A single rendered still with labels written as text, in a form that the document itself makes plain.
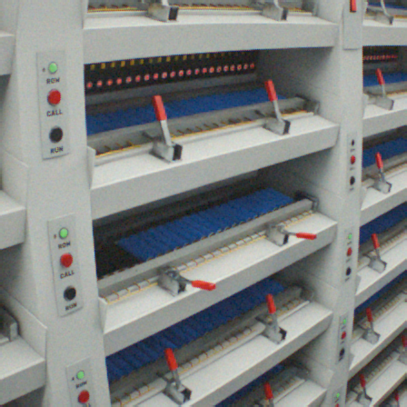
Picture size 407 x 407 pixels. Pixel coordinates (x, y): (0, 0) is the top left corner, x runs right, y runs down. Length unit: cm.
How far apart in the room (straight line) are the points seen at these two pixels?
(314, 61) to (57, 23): 65
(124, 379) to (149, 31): 53
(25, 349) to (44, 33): 38
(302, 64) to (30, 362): 79
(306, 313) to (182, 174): 53
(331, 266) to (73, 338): 66
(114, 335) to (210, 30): 44
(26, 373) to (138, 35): 44
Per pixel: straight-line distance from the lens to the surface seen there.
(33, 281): 77
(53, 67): 73
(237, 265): 106
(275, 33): 107
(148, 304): 93
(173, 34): 88
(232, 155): 99
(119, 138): 91
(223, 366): 114
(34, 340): 81
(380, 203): 147
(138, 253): 101
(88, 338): 84
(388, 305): 183
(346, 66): 127
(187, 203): 117
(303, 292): 137
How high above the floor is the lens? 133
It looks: 16 degrees down
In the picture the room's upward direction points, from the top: 1 degrees counter-clockwise
